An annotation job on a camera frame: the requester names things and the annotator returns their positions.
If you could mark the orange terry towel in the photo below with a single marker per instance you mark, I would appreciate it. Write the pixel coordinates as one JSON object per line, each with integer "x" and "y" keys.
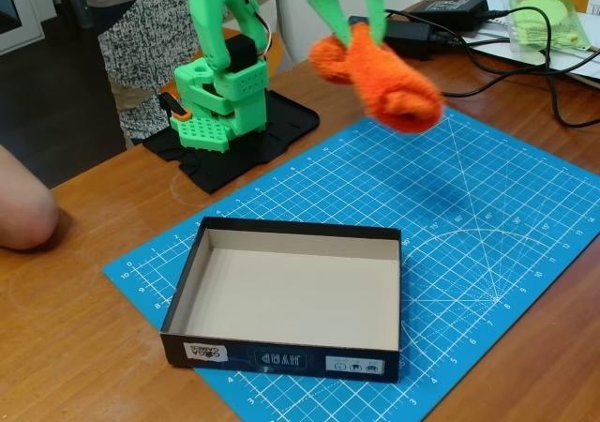
{"x": 389, "y": 84}

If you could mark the person's bare forearm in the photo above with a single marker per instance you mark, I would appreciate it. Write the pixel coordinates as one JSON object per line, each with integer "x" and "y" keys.
{"x": 21, "y": 211}

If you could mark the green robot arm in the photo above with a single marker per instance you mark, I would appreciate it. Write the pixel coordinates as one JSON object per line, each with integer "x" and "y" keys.
{"x": 208, "y": 19}

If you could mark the black power adapter blue light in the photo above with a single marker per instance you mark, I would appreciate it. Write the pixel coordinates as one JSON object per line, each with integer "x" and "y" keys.
{"x": 408, "y": 35}

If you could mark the flat black power adapter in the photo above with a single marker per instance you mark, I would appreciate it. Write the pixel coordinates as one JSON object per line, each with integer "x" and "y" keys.
{"x": 450, "y": 11}

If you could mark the green plastic bag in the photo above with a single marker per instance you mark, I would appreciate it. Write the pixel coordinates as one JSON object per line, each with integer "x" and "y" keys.
{"x": 548, "y": 23}

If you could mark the orange black table clamp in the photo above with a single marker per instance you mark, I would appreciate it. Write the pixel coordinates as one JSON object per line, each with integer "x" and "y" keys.
{"x": 177, "y": 109}

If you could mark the person in patterned garment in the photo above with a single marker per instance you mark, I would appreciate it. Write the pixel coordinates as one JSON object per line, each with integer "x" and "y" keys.
{"x": 136, "y": 56}

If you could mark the white paper sheets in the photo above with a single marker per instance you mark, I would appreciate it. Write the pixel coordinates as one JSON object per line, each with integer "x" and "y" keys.
{"x": 581, "y": 68}

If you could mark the blue cutting mat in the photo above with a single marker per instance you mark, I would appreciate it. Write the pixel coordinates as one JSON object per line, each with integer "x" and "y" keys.
{"x": 469, "y": 262}

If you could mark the black cardboard box tray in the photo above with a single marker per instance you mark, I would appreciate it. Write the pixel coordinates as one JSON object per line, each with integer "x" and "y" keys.
{"x": 290, "y": 290}

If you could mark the white framed glass door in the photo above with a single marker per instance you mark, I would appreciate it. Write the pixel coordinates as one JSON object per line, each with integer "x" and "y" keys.
{"x": 19, "y": 14}

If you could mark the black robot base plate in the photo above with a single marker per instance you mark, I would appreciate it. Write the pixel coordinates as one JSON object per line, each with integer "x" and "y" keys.
{"x": 290, "y": 122}

